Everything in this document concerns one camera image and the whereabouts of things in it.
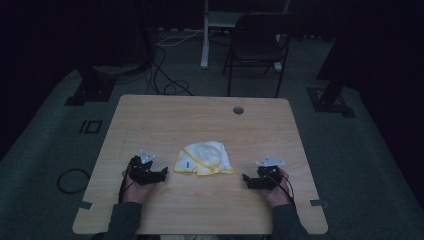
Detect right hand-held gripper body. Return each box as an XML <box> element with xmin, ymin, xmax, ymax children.
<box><xmin>255</xmin><ymin>155</ymin><xmax>286</xmax><ymax>192</ymax></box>

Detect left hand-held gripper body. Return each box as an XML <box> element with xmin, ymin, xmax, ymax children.
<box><xmin>127</xmin><ymin>149</ymin><xmax>157</xmax><ymax>183</ymax></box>

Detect white cloth with yellow trim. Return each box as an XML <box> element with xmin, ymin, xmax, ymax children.
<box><xmin>172</xmin><ymin>140</ymin><xmax>236</xmax><ymax>177</ymax></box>

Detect person's left hand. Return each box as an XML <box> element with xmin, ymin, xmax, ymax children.
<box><xmin>121</xmin><ymin>168</ymin><xmax>158</xmax><ymax>205</ymax></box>

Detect person's right hand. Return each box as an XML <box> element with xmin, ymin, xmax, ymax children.
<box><xmin>262</xmin><ymin>167</ymin><xmax>295</xmax><ymax>209</ymax></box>

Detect grey tape strip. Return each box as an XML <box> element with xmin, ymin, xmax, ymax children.
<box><xmin>72</xmin><ymin>200</ymin><xmax>94</xmax><ymax>211</ymax></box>
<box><xmin>309</xmin><ymin>198</ymin><xmax>330</xmax><ymax>208</ymax></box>

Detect grey round stand base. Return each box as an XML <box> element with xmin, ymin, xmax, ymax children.
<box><xmin>91</xmin><ymin>63</ymin><xmax>148</xmax><ymax>77</ymax></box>

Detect black folding chair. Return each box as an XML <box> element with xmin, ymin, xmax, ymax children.
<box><xmin>222</xmin><ymin>12</ymin><xmax>303</xmax><ymax>99</ymax></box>

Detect right hand-held gripper cable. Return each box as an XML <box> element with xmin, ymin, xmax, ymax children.
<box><xmin>266</xmin><ymin>172</ymin><xmax>296</xmax><ymax>206</ymax></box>

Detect hand-held gripper cable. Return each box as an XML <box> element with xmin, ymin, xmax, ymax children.
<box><xmin>117</xmin><ymin>164</ymin><xmax>137</xmax><ymax>205</ymax></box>
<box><xmin>266</xmin><ymin>172</ymin><xmax>296</xmax><ymax>206</ymax></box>

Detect left hand-held gripper cable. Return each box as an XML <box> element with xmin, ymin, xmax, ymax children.
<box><xmin>117</xmin><ymin>164</ymin><xmax>137</xmax><ymax>205</ymax></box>

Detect black cable loop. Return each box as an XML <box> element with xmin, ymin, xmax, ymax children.
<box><xmin>56</xmin><ymin>167</ymin><xmax>91</xmax><ymax>195</ymax></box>

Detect black stand with base plate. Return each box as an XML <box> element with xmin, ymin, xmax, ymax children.
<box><xmin>64</xmin><ymin>63</ymin><xmax>118</xmax><ymax>107</ymax></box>
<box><xmin>306</xmin><ymin>0</ymin><xmax>357</xmax><ymax>119</ymax></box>

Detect black floor cables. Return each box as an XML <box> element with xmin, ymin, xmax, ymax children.
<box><xmin>144</xmin><ymin>44</ymin><xmax>195</xmax><ymax>97</ymax></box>

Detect white floor cable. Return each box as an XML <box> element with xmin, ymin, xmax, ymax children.
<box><xmin>155</xmin><ymin>28</ymin><xmax>205</xmax><ymax>48</ymax></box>

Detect white desk frame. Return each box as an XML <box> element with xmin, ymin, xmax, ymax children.
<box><xmin>200</xmin><ymin>0</ymin><xmax>292</xmax><ymax>73</ymax></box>

